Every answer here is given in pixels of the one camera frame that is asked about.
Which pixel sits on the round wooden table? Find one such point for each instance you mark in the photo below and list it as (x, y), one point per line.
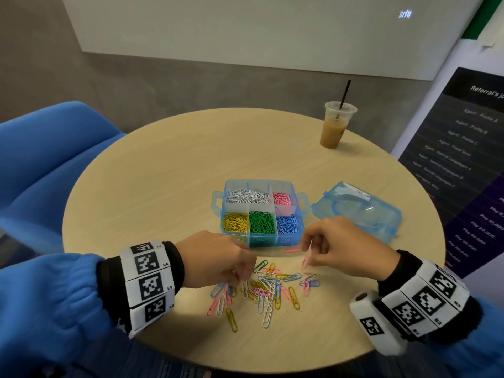
(149, 177)

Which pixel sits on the bunch of green paper clips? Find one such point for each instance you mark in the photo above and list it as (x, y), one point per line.
(262, 222)

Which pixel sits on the pile of coloured paper clips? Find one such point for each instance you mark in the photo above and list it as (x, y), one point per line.
(264, 291)

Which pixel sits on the person's left forearm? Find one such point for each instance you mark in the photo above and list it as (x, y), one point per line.
(47, 311)

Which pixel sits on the white wall board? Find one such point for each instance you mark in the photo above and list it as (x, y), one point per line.
(275, 27)

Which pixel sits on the black drinking straw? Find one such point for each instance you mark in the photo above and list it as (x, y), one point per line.
(344, 92)

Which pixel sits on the bunch of yellow paper clips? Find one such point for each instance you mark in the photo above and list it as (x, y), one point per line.
(235, 223)

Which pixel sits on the person's left hand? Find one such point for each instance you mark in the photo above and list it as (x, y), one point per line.
(209, 260)

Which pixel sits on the blue transparent box lid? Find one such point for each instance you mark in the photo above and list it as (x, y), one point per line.
(358, 210)

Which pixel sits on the blue compartment organizer box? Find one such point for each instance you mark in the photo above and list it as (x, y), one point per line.
(260, 185)

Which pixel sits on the standing poster banner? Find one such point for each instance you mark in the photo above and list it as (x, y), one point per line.
(468, 161)

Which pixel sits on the right wrist marker band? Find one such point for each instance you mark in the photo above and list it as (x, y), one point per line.
(425, 299)

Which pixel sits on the blue upholstered chair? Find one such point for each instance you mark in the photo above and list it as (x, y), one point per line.
(39, 169)

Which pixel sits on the bunch of blue paper clips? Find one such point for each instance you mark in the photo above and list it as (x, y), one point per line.
(288, 224)

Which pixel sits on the pink paper clip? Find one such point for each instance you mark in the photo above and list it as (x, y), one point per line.
(307, 257)

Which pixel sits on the bunch of pink paper clips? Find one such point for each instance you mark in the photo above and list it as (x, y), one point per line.
(282, 199)

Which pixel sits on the person's right hand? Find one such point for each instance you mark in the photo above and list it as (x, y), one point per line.
(350, 248)

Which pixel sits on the wrist marker band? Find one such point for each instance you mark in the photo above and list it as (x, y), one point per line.
(425, 299)
(148, 285)

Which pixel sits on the left wrist marker band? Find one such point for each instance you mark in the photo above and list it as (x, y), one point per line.
(148, 285)

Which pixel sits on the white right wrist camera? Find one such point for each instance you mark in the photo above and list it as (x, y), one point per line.
(374, 325)

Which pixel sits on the iced coffee plastic cup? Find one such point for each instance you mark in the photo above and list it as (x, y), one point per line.
(335, 130)

